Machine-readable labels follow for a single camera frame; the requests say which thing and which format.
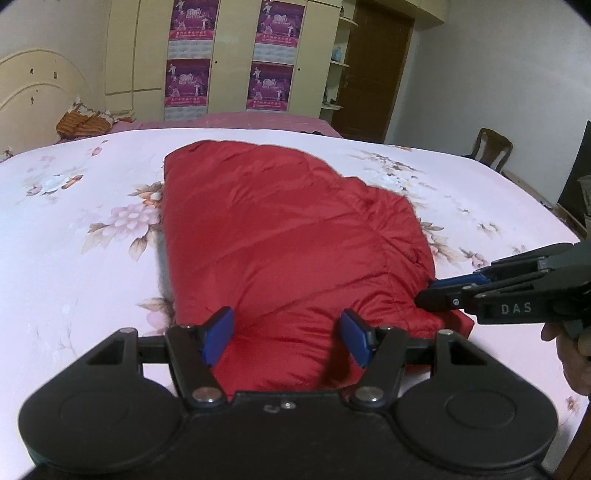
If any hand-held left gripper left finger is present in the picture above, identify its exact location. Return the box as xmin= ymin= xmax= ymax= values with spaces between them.
xmin=85 ymin=306 xmax=236 ymax=409

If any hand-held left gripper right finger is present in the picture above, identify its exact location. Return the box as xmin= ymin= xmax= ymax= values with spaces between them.
xmin=339 ymin=308 xmax=486 ymax=409

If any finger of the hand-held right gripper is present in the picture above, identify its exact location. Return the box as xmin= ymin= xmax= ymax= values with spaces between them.
xmin=428 ymin=243 xmax=576 ymax=290
xmin=414 ymin=272 xmax=556 ymax=310

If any red down jacket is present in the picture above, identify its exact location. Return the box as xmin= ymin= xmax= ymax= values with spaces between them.
xmin=159 ymin=140 xmax=475 ymax=403

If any person's right hand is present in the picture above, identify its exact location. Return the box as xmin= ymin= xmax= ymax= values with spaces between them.
xmin=542 ymin=322 xmax=591 ymax=397

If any black flat panel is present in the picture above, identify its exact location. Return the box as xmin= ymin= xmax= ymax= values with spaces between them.
xmin=557 ymin=120 xmax=591 ymax=232

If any brown wooden chair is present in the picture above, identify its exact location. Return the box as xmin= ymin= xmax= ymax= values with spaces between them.
xmin=471 ymin=128 xmax=513 ymax=171

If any floral white bed sheet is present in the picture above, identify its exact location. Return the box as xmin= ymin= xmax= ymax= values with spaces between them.
xmin=0 ymin=128 xmax=591 ymax=480

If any pink bed cover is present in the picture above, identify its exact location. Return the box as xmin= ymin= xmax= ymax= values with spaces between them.
xmin=55 ymin=111 xmax=345 ymax=145

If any brown wooden door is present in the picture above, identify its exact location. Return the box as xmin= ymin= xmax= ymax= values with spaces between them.
xmin=330 ymin=0 xmax=415 ymax=145

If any cream corner shelf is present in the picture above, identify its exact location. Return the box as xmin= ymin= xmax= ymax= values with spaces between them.
xmin=320 ymin=4 xmax=359 ymax=112

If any orange woven pillow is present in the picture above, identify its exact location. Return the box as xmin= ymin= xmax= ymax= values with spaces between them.
xmin=56 ymin=103 xmax=119 ymax=140

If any cream wardrobe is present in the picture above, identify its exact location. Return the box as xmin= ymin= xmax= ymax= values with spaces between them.
xmin=105 ymin=0 xmax=346 ymax=123

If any cream bed headboard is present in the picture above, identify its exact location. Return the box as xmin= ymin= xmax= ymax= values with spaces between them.
xmin=0 ymin=50 xmax=91 ymax=156

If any purple wall poster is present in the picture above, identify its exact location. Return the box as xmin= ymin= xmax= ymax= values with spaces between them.
xmin=164 ymin=58 xmax=211 ymax=108
xmin=254 ymin=0 xmax=306 ymax=63
xmin=170 ymin=0 xmax=221 ymax=57
xmin=246 ymin=63 xmax=294 ymax=113

